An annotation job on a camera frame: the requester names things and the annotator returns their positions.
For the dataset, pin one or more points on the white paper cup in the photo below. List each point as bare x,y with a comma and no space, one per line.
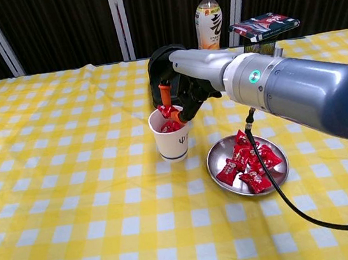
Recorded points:
173,146

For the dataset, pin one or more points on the yellow white checkered tablecloth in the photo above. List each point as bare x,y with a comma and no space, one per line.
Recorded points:
71,182

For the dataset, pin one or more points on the orange drink plastic bottle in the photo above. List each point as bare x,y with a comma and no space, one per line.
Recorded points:
209,19

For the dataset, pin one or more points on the red black book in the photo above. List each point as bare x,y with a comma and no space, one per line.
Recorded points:
262,23

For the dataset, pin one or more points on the round metal plate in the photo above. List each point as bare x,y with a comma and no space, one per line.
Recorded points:
218,153

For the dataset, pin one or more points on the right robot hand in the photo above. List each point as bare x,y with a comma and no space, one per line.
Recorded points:
199,65

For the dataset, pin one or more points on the black mesh pen holder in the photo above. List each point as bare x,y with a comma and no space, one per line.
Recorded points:
260,46

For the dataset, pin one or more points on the black rubber slipper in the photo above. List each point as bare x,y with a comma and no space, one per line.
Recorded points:
157,56

